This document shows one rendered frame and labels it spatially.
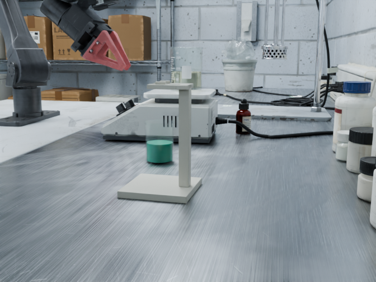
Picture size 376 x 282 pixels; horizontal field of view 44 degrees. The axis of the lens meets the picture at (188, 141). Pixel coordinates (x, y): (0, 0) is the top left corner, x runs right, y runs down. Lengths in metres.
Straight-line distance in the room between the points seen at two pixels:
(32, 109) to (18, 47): 0.14
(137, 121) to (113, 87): 2.63
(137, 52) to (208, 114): 2.24
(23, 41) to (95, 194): 0.65
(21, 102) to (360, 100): 0.73
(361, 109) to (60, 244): 0.52
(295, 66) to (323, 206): 2.76
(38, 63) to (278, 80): 2.34
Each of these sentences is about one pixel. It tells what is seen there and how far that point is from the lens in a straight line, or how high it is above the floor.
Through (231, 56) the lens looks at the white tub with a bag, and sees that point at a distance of 1.90.
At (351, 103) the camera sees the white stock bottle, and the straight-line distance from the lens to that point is 0.77.
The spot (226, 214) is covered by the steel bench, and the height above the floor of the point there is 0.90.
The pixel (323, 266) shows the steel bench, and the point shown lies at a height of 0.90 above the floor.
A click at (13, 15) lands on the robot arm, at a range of 1.19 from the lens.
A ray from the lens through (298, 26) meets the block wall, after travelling 3.26.
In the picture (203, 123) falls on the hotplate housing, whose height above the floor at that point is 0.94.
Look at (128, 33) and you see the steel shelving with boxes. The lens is 3.05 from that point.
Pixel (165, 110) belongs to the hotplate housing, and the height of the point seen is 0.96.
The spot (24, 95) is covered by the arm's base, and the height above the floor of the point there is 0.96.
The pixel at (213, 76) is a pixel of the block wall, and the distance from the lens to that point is 3.29.
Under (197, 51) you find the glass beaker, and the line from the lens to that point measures 0.87.
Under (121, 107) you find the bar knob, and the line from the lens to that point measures 0.87.
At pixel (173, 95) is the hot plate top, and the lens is 0.82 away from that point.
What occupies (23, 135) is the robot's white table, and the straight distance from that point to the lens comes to 0.96.
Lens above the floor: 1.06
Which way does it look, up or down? 11 degrees down
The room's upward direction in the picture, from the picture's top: straight up
